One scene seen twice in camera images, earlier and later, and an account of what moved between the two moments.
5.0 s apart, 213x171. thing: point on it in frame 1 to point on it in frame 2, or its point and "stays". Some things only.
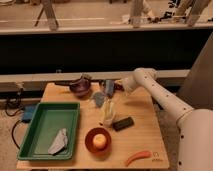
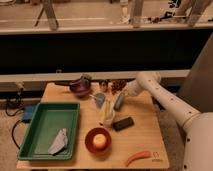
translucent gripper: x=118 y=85 to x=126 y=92
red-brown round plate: x=90 y=136 stays
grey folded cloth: x=60 y=143 stays
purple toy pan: x=80 y=87 stays
